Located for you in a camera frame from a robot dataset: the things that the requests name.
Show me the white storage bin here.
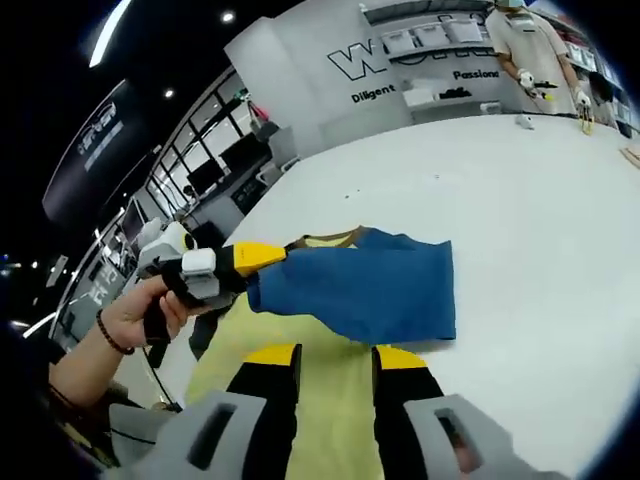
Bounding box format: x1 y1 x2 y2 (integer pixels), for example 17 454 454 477
444 18 482 44
412 23 448 47
381 28 415 52

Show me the person's dark shirt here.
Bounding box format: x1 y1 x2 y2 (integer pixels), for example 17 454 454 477
0 319 114 480

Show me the pink and black bag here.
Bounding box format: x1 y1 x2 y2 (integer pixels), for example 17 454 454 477
247 98 280 142

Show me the grey metal shelf rack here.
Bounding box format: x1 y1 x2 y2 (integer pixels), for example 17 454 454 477
360 0 504 126

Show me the long ceiling light strip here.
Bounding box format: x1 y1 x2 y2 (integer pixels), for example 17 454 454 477
88 0 134 69

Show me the person's left hand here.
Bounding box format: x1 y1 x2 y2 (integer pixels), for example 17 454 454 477
102 277 194 354

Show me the large dark overhead display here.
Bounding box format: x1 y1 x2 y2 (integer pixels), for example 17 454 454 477
41 78 154 222

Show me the dark bead bracelet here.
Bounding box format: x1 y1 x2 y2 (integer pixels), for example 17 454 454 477
94 307 137 356

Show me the black computer monitor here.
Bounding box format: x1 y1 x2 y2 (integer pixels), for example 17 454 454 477
219 135 274 175
185 158 226 197

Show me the black cable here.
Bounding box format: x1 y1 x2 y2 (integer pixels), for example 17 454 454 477
142 344 182 412

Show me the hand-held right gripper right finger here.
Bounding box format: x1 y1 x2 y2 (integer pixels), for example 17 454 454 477
371 344 519 480

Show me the yellow blue brown garment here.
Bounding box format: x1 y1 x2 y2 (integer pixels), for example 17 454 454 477
183 225 459 480

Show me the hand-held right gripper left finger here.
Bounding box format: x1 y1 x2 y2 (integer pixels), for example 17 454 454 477
134 343 303 480

